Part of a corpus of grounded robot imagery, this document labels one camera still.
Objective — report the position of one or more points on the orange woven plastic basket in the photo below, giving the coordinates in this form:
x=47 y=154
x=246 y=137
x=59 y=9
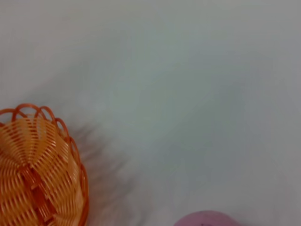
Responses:
x=35 y=169

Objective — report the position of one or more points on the pink toy peach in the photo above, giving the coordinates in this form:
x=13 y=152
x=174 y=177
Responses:
x=209 y=220

